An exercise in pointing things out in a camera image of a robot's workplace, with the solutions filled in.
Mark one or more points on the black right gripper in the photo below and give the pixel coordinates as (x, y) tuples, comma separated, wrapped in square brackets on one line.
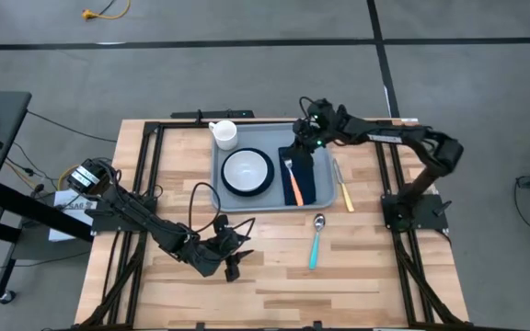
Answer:
[(315, 126)]

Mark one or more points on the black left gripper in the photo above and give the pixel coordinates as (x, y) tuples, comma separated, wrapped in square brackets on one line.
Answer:
[(214, 250)]

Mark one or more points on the navy cloth napkin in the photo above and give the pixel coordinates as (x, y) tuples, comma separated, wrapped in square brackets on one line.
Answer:
[(305, 184)]

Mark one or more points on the white bowl with black rim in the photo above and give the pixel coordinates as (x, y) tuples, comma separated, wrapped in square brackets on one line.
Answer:
[(270, 177)]

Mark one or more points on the large white ribbed bowl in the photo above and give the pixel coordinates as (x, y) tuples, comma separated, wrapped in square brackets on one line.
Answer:
[(245, 171)]

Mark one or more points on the white ceramic mug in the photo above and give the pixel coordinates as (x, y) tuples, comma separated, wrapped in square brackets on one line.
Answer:
[(224, 135)]

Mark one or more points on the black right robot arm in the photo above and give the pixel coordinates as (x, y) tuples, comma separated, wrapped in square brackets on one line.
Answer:
[(430, 142)]

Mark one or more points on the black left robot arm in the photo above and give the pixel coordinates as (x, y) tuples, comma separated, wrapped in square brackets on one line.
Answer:
[(131, 211)]

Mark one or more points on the grey plastic tray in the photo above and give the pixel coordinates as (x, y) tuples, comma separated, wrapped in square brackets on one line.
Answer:
[(265, 138)]

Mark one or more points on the black power strip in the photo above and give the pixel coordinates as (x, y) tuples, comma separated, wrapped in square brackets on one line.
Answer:
[(214, 114)]

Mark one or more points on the small white table label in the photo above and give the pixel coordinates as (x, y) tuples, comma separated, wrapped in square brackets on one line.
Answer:
[(409, 120)]

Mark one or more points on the white printed paper sheet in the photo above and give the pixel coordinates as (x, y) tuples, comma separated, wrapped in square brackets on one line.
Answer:
[(65, 202)]

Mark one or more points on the black caster wheel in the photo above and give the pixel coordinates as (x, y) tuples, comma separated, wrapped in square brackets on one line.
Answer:
[(7, 297)]

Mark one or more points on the black desk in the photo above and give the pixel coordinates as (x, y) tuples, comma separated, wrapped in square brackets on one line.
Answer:
[(3, 138)]

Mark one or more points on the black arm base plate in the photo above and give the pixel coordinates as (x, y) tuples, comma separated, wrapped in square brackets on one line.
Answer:
[(426, 213), (104, 223)]

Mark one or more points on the black aluminium table frame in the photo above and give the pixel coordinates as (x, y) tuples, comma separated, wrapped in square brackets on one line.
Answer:
[(151, 147)]

